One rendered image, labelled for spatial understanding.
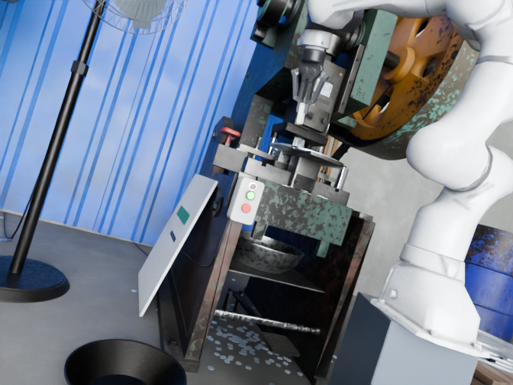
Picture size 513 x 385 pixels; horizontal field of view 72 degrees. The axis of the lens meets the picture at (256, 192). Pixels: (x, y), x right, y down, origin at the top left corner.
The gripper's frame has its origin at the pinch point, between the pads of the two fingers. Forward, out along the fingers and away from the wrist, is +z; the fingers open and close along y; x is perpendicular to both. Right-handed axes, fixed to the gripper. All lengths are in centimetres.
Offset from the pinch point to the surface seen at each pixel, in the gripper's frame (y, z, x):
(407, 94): 27, -13, 50
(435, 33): 31, -38, 54
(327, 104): 1.2, -3.8, 25.4
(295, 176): 1.5, 22.7, 3.4
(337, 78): 1.7, -14.2, 29.4
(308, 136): -2.1, 9.5, 19.3
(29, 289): -66, 73, -52
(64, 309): -55, 78, -47
